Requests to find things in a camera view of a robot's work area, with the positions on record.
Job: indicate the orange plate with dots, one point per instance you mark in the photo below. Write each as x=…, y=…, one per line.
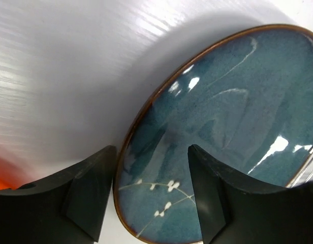
x=11, y=176

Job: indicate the teal blossom round plate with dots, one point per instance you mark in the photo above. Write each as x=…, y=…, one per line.
x=247, y=100

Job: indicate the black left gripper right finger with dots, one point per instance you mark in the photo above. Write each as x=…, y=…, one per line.
x=236, y=208

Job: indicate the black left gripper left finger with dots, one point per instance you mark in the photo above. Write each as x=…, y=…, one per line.
x=65, y=207

